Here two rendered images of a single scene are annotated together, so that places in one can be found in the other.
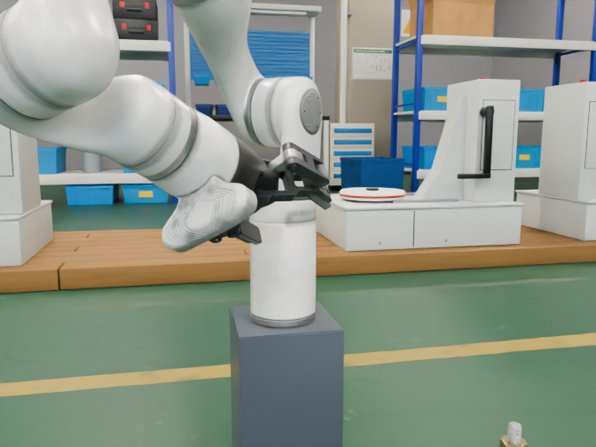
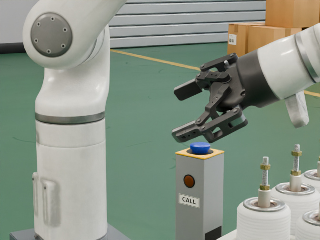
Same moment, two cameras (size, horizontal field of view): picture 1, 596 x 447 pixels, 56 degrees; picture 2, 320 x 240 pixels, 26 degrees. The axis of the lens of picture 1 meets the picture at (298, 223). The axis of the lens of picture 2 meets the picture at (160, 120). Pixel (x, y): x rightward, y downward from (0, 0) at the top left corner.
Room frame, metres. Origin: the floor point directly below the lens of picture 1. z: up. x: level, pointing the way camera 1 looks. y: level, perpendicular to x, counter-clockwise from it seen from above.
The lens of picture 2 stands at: (0.92, 0.92, 0.66)
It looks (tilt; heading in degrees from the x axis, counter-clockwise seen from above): 12 degrees down; 253
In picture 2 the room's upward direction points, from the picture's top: straight up
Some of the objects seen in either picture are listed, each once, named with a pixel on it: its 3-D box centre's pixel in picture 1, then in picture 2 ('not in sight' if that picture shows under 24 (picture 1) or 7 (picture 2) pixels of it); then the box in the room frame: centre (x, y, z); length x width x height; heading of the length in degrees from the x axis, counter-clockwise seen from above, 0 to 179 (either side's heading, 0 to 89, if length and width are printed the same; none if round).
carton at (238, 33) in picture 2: not in sight; (252, 44); (-1.27, -3.83, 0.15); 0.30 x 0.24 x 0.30; 11
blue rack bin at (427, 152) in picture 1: (430, 157); not in sight; (5.47, -1.28, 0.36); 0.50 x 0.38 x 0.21; 13
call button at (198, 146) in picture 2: not in sight; (199, 148); (0.45, -0.33, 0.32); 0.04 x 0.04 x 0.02
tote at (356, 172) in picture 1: (371, 178); not in sight; (5.00, -0.65, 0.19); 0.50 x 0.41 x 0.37; 17
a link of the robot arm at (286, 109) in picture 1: (283, 143); (69, 62); (0.77, 0.02, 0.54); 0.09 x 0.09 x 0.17; 60
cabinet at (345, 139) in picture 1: (344, 156); not in sight; (6.06, -0.50, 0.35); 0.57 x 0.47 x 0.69; 12
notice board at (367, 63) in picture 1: (372, 64); not in sight; (6.64, -0.86, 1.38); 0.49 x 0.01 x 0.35; 102
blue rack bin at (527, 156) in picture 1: (510, 156); not in sight; (5.66, -2.13, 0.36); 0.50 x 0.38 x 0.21; 10
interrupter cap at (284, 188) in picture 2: not in sight; (295, 189); (0.29, -0.23, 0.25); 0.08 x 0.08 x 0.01
